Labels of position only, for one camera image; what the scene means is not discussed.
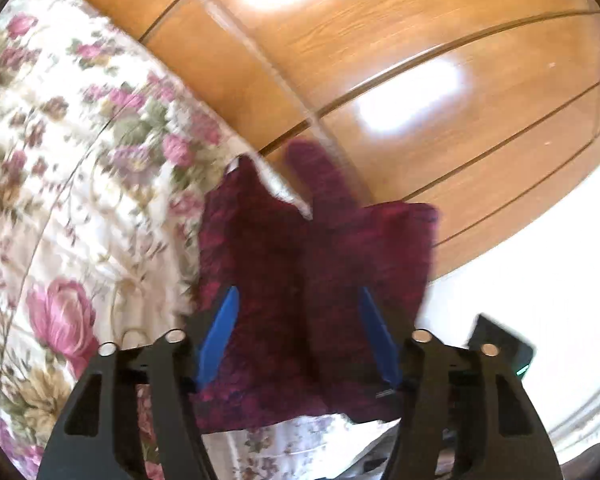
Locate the glossy wooden bed headboard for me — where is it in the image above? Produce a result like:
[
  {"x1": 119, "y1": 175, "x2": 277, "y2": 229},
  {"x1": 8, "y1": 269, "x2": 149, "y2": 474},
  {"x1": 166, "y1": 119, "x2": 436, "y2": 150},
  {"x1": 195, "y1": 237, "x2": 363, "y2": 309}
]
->
[{"x1": 86, "y1": 0, "x2": 600, "y2": 275}]

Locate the maroon floral long-sleeve top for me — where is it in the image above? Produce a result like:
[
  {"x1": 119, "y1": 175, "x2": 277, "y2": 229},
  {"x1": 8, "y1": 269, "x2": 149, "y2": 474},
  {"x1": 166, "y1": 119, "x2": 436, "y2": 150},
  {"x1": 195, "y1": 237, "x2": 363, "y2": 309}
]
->
[{"x1": 194, "y1": 141, "x2": 438, "y2": 434}]

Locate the floral pink white bedsheet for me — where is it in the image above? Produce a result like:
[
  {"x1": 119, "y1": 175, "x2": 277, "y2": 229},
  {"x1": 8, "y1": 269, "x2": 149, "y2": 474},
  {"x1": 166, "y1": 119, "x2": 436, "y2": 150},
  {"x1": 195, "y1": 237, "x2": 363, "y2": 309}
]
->
[{"x1": 0, "y1": 0, "x2": 401, "y2": 480}]

